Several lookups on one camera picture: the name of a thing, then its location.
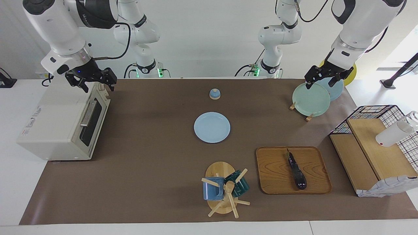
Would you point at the dark green mug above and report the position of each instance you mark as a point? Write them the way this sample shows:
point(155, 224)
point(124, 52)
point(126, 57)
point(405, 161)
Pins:
point(241, 187)

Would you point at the pale green plate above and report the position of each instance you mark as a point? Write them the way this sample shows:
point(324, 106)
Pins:
point(310, 101)

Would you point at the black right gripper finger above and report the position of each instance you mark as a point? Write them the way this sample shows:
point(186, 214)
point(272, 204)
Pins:
point(111, 86)
point(84, 87)

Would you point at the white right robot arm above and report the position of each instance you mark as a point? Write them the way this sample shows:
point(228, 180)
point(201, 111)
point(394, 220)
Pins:
point(58, 26)

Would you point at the blue mug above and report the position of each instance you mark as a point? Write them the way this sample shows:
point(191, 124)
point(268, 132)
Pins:
point(211, 191)

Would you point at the white cup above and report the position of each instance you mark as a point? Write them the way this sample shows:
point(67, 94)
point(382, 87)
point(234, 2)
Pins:
point(392, 135)

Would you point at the yellow plate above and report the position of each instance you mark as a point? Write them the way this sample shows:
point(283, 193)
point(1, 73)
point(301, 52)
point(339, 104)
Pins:
point(351, 76)

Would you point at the dark purple eggplant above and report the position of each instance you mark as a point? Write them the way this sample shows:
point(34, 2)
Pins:
point(297, 173)

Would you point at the wooden serving tray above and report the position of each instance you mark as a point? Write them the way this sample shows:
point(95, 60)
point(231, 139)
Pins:
point(274, 173)

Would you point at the white toaster oven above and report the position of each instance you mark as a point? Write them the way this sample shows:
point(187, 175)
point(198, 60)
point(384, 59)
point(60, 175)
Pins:
point(52, 124)

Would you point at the black floor stand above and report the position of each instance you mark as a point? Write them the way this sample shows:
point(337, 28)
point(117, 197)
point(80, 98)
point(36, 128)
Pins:
point(400, 71)

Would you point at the wooden plate rack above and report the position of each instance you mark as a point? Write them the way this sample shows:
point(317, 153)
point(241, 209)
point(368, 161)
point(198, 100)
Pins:
point(292, 106)

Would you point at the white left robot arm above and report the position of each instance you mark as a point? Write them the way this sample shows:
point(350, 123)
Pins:
point(365, 23)

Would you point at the wooden mug tree stand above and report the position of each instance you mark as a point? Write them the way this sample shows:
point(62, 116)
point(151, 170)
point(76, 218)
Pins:
point(219, 169)

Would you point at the white power strip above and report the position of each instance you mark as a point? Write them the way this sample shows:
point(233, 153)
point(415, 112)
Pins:
point(40, 75)

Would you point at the black desk object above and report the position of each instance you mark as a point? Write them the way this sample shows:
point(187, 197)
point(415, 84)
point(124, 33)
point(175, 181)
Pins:
point(6, 81)

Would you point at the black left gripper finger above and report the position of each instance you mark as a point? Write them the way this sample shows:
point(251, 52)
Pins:
point(334, 82)
point(309, 85)

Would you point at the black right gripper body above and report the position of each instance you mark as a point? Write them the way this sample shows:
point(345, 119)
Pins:
point(89, 73)

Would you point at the brown table mat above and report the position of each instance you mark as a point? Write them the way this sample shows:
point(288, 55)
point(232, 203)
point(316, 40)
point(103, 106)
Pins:
point(147, 179)

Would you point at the light blue racked plate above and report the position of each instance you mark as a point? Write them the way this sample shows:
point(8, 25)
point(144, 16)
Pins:
point(336, 93)

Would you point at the white patterned cloth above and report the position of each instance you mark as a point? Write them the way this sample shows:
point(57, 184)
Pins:
point(385, 189)

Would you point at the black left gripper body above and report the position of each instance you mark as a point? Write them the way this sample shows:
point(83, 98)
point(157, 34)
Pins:
point(329, 71)

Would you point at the wooden stepped shelf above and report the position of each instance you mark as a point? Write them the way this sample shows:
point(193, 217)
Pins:
point(378, 147)

